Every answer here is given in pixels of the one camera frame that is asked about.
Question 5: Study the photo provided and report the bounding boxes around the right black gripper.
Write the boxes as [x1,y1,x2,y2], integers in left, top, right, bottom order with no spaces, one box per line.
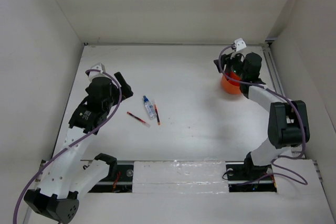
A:
[213,49,247,80]

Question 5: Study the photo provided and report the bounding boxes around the blue capped spray bottle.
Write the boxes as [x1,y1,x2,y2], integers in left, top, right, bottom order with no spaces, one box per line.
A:
[143,95,156,120]

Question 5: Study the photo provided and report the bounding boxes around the dark red pen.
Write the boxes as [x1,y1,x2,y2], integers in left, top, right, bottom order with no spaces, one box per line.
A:
[127,111,150,127]

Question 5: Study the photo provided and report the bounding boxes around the orange red pen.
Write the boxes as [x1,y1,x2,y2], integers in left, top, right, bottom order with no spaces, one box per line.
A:
[153,100,161,126]

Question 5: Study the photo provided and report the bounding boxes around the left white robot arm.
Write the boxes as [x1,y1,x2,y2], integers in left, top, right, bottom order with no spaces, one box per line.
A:
[21,69,133,223]

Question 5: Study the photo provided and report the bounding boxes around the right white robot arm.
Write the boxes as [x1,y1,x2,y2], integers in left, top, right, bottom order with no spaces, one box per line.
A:
[214,52,310,185]

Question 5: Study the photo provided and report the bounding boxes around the orange round organizer container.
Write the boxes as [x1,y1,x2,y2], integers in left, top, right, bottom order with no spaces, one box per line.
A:
[221,72,241,95]

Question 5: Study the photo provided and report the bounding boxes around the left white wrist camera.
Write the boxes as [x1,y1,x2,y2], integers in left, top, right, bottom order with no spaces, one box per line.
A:
[86,63,106,82]

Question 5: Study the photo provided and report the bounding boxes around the right side aluminium rail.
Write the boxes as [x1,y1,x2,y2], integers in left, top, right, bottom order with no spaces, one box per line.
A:
[261,40,323,183]

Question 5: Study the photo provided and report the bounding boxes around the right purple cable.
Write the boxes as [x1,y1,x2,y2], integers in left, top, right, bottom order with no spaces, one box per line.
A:
[218,45,308,186]

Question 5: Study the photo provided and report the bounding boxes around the purple cable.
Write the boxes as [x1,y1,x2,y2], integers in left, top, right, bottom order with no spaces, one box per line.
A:
[12,69,123,224]
[218,45,308,186]

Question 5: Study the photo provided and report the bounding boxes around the black metal base rail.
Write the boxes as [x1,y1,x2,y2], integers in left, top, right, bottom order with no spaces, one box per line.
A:
[35,158,278,194]

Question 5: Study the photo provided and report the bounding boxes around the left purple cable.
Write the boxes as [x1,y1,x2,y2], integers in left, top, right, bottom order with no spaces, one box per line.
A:
[12,69,123,224]

